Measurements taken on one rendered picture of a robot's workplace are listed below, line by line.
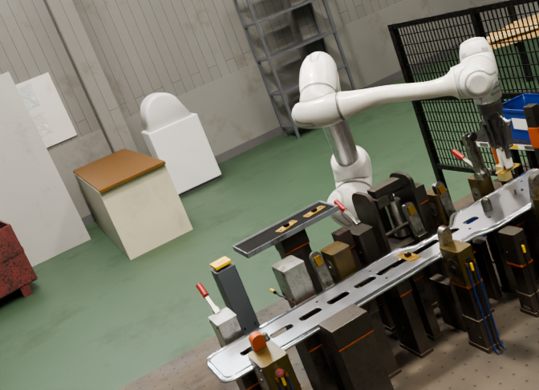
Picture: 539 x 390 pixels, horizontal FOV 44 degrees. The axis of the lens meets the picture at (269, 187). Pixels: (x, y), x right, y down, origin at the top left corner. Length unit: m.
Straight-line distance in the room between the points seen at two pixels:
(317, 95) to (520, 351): 1.05
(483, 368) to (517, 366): 0.10
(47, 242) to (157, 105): 2.11
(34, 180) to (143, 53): 2.25
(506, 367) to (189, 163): 6.74
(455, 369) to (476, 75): 0.87
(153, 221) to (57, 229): 1.88
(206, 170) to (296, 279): 6.47
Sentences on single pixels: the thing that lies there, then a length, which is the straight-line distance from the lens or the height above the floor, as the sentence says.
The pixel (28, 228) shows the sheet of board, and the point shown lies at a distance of 8.47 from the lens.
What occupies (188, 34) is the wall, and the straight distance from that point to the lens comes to 9.50.
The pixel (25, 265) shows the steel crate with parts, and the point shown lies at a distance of 7.32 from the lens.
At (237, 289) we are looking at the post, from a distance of 2.25.
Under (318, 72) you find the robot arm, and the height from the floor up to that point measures 1.59.
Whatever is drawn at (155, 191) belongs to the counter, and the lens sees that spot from 6.85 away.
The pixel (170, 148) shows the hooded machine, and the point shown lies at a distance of 8.39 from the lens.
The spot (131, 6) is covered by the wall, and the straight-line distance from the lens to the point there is 9.36.
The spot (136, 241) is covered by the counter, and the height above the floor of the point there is 0.15.
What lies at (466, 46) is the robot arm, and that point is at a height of 1.54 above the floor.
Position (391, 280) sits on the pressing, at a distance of 2.06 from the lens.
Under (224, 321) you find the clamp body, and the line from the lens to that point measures 2.07.
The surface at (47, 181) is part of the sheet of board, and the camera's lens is 8.51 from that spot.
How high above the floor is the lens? 1.90
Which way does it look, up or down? 15 degrees down
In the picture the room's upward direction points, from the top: 21 degrees counter-clockwise
